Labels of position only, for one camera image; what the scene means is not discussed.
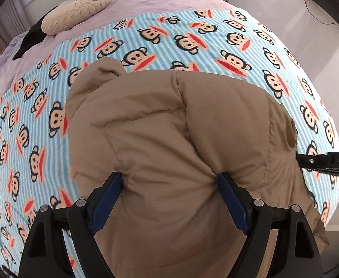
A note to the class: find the tan puffer jacket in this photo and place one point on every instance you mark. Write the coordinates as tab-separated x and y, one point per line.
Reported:
172	150

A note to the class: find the black television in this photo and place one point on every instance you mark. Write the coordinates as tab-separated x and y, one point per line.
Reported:
320	0

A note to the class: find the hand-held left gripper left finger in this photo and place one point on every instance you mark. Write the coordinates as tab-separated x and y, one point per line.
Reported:
104	201

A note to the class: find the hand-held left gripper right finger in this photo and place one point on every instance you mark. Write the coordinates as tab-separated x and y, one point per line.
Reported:
234	199

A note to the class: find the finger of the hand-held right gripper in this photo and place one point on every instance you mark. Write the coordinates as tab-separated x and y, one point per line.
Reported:
323	162

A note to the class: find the monkey printed striped blanket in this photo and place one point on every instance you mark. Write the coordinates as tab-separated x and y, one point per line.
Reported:
187	34

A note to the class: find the grey curtain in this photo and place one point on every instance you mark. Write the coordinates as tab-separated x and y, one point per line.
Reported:
1	26

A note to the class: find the round cream pillow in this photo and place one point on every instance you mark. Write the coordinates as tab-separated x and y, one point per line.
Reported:
75	13

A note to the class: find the black cloth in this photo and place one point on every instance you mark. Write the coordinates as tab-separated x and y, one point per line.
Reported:
30	39

